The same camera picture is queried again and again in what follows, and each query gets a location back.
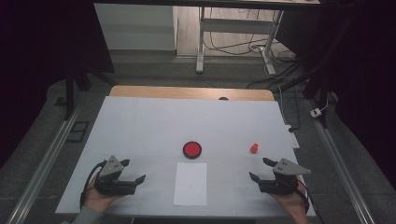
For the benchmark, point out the white panel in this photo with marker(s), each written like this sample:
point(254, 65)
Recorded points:
point(134, 28)

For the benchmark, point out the person's right hand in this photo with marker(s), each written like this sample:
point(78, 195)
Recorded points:
point(292, 203)

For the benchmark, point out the black floor frame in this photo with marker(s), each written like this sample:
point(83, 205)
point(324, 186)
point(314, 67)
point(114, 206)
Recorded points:
point(77, 132)

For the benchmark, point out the dark curtain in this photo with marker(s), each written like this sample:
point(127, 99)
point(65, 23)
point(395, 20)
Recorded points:
point(367, 77)
point(37, 62)

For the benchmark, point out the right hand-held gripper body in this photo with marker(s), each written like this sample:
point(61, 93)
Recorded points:
point(280, 185)

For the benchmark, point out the white adapter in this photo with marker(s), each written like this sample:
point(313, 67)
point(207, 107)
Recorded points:
point(316, 112)

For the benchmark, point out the orange stamp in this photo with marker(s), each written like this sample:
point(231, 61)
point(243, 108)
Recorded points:
point(254, 149)

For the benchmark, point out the white metal desk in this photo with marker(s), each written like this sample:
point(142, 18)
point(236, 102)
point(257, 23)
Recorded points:
point(201, 40)

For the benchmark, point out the large white table cover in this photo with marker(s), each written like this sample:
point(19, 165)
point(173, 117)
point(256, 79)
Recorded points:
point(140, 124)

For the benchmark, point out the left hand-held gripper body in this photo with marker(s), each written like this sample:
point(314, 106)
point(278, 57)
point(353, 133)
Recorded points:
point(113, 186)

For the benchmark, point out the white paper sheet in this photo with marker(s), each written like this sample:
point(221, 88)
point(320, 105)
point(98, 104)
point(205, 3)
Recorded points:
point(190, 186)

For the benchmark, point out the person's left hand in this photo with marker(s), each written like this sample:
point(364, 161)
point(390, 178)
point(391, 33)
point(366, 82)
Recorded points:
point(96, 200)

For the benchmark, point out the aluminium rail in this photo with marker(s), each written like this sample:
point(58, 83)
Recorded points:
point(46, 161)
point(339, 161)

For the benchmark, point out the white power strip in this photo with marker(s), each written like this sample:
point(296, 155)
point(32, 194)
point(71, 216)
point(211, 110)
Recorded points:
point(293, 140)

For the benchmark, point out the round red ink pad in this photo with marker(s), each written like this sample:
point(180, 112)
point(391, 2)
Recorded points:
point(192, 150)

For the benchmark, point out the dark table grommet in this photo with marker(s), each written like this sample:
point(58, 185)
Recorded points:
point(223, 98)

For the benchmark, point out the black stand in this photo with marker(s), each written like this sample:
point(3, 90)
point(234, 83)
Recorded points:
point(320, 87)
point(70, 93)

